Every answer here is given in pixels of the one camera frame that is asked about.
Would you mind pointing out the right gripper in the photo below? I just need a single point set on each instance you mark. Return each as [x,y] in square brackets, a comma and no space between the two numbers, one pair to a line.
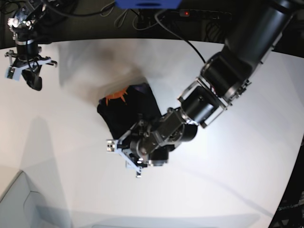
[30,66]

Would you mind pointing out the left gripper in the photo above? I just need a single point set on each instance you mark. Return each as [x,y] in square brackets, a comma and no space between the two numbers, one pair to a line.
[129,147]

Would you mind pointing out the black graphic t-shirt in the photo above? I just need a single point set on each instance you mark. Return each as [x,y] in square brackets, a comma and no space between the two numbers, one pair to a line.
[122,109]

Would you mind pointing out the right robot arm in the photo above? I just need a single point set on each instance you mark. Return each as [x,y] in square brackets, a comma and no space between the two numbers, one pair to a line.
[28,24]

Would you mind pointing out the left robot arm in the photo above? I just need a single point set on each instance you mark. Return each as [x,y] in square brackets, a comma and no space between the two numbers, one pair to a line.
[223,78]

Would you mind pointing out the blue box overhead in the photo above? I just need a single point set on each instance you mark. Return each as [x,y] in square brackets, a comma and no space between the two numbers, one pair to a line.
[148,4]

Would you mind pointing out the black power strip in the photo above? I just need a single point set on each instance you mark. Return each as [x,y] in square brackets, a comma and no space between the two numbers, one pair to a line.
[204,14]

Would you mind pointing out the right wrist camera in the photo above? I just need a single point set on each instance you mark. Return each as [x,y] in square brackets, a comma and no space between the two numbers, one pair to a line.
[13,73]

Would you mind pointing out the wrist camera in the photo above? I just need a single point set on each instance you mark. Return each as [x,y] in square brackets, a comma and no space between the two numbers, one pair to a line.
[111,146]
[13,73]

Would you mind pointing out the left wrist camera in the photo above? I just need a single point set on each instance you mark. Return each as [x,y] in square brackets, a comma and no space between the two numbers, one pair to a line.
[111,146]

